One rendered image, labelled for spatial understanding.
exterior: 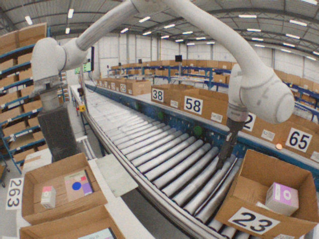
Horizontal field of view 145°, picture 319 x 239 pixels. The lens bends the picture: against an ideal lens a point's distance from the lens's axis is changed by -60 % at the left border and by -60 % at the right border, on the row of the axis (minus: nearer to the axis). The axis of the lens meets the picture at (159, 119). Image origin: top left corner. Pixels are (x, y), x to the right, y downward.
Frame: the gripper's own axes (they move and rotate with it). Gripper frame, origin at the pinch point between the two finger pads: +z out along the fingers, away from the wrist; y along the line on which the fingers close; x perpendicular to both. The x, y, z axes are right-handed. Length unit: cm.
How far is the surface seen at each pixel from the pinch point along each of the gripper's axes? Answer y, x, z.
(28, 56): 98, -165, -75
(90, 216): 57, -16, 5
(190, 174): 9.6, -11.4, 10.9
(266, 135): -28.7, 16.4, -6.6
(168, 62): -481, -508, -68
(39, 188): 82, -45, 10
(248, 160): -5.8, 11.3, -0.8
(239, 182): -0.4, 12.4, 9.7
